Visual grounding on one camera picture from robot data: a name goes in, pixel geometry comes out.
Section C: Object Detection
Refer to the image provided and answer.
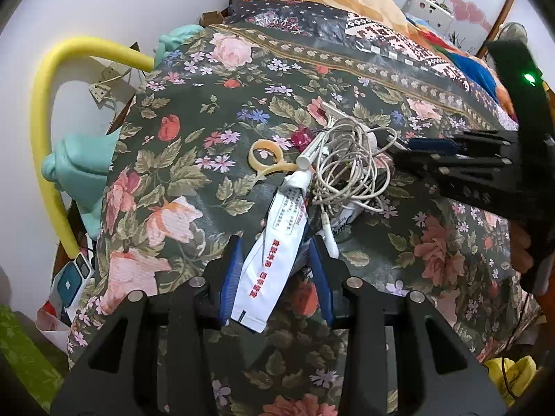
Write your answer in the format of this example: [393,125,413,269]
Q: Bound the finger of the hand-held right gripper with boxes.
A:
[405,130,521,161]
[385,146,525,222]

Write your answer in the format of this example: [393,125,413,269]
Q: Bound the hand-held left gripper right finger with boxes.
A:
[309,234,508,416]

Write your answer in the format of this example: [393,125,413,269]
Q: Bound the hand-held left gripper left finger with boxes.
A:
[50,235,244,416]

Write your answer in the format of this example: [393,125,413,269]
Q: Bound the white red-print toothpaste tube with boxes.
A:
[230,169,314,334]

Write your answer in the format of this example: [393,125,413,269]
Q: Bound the white cable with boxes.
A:
[304,117,408,261]

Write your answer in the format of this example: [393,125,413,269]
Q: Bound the yellow-handled scissors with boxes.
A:
[248,139,300,183]

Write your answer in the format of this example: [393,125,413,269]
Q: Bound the silver safety razor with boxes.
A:
[296,101,352,170]

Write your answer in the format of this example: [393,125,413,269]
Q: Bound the person's right hand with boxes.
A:
[509,221,536,275]

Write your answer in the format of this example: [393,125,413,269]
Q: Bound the white blue-print packet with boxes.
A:
[330,207,369,244]

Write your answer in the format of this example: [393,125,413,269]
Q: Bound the multicoloured blanket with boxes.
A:
[408,13,521,124]

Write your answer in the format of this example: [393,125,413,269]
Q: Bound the standing fan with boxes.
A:
[498,21,528,47]

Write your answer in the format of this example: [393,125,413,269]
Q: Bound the white appliance box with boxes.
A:
[401,0,457,31]

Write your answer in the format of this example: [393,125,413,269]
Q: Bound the white blue scale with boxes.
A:
[51,253,95,306]

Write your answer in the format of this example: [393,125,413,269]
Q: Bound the white shopping bag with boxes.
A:
[37,251,97,344]

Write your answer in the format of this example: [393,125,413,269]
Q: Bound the teal cloth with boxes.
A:
[41,24,205,245]

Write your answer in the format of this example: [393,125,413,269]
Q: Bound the yellow cloth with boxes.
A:
[483,354,539,400]

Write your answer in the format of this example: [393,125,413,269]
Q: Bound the green leaf-print mat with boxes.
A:
[0,305,67,401]

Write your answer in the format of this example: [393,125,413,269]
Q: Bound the yellow foam tube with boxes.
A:
[29,37,156,261]

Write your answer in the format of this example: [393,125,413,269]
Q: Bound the small cardboard box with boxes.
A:
[199,9,231,27]

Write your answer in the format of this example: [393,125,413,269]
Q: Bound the white wall socket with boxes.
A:
[88,63,131,108]

